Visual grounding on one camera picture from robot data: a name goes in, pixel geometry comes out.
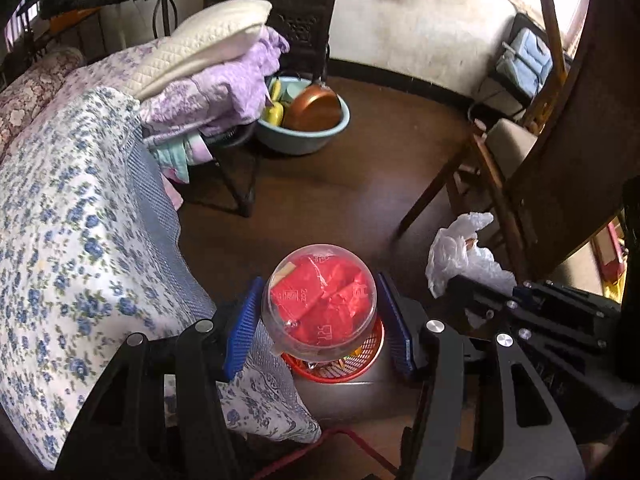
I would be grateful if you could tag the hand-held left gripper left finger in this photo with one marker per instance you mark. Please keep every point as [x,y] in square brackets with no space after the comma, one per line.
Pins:
[240,340]

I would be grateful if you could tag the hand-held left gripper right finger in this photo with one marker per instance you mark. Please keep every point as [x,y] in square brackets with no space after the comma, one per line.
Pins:
[397,330]

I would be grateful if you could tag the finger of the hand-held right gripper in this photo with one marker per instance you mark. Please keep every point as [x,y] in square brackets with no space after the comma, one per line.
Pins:
[550,352]
[480,291]

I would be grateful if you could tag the white plastic bag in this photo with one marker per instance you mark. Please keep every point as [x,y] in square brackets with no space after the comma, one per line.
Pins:
[455,255]

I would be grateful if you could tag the red plastic basket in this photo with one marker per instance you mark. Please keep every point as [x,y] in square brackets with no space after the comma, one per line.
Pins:
[345,367]

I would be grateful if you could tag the clear plastic bowl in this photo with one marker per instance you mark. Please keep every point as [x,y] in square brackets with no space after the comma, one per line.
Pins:
[300,261]

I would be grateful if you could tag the red crumpled wrapper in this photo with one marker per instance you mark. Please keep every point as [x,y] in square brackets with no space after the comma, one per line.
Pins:
[325,310]

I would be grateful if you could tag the dark wooden table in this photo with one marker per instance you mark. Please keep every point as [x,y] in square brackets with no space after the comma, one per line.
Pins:
[565,185]

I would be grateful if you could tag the beige seat cushion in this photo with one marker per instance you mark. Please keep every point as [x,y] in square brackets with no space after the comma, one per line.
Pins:
[512,145]

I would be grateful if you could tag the black folding stool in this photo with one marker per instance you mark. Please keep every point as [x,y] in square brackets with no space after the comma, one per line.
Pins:
[235,185]

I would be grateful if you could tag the blue floral blanket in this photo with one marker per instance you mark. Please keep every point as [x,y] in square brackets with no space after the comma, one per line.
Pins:
[65,240]

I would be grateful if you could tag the light blue plastic basin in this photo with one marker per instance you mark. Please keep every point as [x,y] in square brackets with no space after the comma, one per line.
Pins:
[300,144]

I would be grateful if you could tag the yellow plastic item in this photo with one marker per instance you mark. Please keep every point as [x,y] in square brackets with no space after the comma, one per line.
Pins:
[274,112]

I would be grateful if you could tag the copper frying pan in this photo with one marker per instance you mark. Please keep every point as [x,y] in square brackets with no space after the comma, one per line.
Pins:
[312,107]

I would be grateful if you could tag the black pale blue bag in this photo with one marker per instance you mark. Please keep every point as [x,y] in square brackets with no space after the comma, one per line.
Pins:
[530,55]

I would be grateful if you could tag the folded purple quilt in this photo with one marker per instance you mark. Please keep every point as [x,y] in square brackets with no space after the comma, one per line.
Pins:
[215,95]

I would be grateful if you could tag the teal cup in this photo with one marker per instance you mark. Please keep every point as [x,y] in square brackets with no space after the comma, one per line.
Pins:
[292,92]

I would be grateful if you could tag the lilac floral bed sheet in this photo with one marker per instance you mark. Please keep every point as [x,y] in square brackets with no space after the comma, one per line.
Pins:
[100,72]

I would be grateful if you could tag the white quilted pillow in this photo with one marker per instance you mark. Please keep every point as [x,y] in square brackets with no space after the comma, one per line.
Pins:
[200,40]

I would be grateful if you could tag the rolled maroon floral quilt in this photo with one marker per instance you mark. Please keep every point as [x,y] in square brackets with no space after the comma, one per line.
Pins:
[30,90]

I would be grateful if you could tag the black metal coat rack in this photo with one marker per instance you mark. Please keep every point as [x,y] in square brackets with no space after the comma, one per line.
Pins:
[164,10]

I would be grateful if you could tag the orange top metal table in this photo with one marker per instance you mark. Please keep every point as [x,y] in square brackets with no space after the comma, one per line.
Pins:
[75,16]

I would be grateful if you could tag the window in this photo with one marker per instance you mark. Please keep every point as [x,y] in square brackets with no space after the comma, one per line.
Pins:
[22,15]

